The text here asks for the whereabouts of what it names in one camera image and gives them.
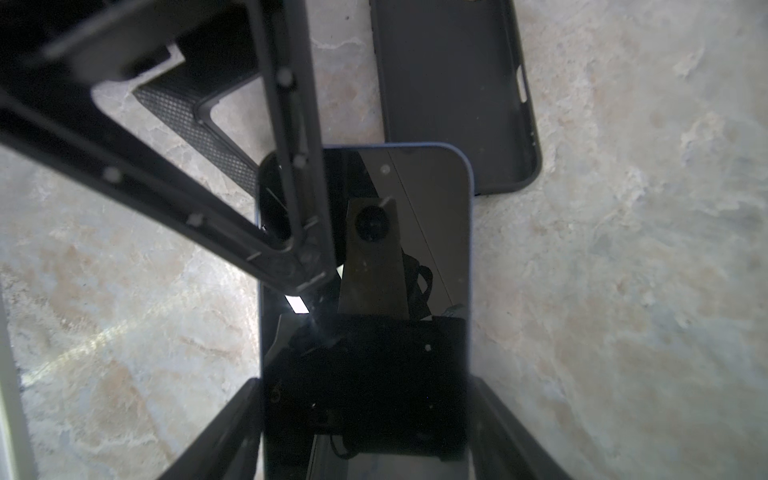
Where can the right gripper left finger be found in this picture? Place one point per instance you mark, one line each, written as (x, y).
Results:
(228, 448)

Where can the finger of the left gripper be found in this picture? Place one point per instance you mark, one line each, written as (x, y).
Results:
(54, 52)

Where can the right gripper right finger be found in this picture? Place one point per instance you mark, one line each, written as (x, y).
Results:
(501, 446)

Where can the black smartphone horizontal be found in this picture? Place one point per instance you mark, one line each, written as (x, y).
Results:
(369, 378)

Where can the black phone case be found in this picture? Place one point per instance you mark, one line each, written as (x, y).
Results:
(454, 72)

